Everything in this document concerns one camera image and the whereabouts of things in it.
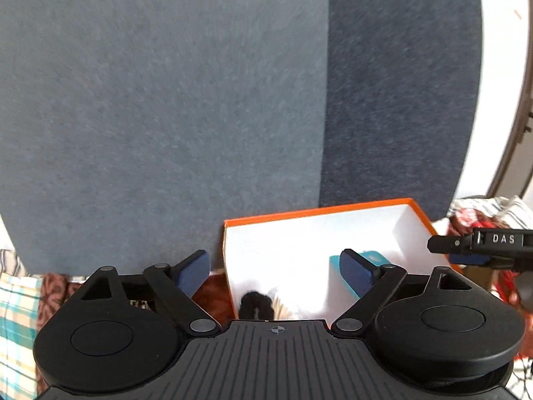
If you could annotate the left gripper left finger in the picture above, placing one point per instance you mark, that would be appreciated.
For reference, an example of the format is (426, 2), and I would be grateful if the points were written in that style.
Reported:
(174, 287)

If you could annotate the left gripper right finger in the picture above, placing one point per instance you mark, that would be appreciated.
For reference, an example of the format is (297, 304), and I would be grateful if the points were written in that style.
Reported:
(375, 285)

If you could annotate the teal soft item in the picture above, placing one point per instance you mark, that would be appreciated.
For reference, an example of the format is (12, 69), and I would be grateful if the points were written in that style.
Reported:
(357, 278)

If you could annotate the black fuzzy soft item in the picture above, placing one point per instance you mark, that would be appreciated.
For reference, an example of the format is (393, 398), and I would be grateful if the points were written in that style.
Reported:
(255, 306)

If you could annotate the orange cardboard box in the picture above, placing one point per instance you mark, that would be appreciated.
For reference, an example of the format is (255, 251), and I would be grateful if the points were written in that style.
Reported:
(293, 257)

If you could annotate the red floral blanket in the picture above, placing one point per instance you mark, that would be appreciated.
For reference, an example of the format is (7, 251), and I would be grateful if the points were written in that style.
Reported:
(440, 336)

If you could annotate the light grey headboard panel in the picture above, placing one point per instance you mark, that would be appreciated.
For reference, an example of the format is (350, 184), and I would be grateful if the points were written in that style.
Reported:
(131, 129)

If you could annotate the dark grey headboard panel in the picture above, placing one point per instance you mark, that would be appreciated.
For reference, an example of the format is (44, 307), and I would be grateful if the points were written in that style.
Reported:
(402, 90)

